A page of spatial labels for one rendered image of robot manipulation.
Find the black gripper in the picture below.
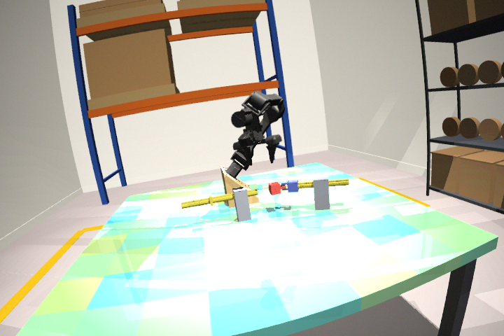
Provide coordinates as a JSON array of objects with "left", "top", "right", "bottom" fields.
[{"left": 233, "top": 123, "right": 282, "bottom": 166}]

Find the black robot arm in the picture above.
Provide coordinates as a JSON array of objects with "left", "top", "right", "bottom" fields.
[{"left": 225, "top": 91, "right": 285, "bottom": 180}]

